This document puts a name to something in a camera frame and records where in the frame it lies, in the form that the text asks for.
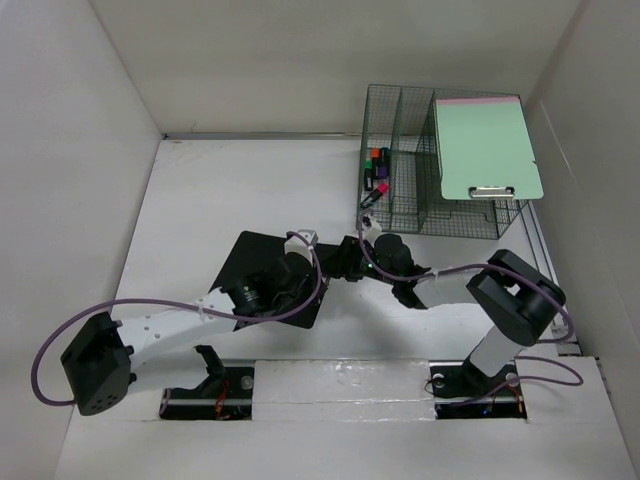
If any orange highlighter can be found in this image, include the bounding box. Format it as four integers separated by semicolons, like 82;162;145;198
371;148;381;167

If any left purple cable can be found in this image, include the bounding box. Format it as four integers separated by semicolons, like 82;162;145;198
30;229;324;406

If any purple highlighter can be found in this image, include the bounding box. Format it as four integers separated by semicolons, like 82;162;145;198
377;163;389;180

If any green highlighter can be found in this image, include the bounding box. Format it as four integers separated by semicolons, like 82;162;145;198
363;159;374;192

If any green clipboard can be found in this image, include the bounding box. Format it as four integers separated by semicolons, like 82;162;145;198
434;101;544;200

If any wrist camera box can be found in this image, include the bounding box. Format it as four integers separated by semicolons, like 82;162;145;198
360;214;383;245
284;229;318;263

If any green wire mesh organizer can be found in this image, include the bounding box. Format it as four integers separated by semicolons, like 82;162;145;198
358;84;527;240

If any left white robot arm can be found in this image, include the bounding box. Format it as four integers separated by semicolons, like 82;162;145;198
61;250;323;416

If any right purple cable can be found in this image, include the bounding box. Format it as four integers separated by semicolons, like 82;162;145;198
357;213;585;406

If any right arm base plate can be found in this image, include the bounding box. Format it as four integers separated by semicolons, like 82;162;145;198
424;362;527;420

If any black mat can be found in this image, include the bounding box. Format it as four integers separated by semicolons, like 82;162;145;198
209;231;339;329

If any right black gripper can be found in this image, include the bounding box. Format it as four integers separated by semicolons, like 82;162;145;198
317;235;397;285

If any purple cable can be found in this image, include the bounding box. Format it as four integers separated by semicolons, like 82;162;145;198
30;229;324;406
357;213;585;406

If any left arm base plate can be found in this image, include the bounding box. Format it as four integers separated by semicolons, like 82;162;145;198
159;365;255;421

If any blue highlighter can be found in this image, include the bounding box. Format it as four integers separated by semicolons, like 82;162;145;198
380;147;391;164

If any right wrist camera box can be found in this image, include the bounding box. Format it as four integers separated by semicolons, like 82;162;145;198
360;214;383;245

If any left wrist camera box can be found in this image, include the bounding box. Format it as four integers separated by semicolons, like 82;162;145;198
284;229;318;263

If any pink clipboard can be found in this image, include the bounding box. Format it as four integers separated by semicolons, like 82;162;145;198
436;96;521;106

